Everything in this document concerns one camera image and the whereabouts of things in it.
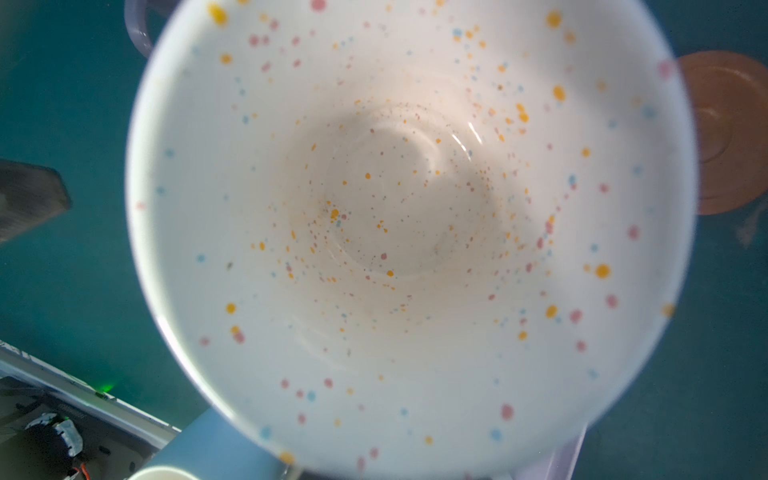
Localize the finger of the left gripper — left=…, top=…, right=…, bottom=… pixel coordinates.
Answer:
left=1, top=159, right=72, bottom=243

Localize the cream mug blue handle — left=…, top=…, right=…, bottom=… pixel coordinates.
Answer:
left=131, top=409, right=302, bottom=480

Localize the cream mug white handle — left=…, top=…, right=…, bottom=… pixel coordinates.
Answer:
left=126, top=1, right=698, bottom=479

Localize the brown wooden round coaster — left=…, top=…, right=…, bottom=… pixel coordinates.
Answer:
left=678, top=51, right=767, bottom=215

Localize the lilac plastic tray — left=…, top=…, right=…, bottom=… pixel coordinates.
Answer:
left=492, top=427, right=587, bottom=480

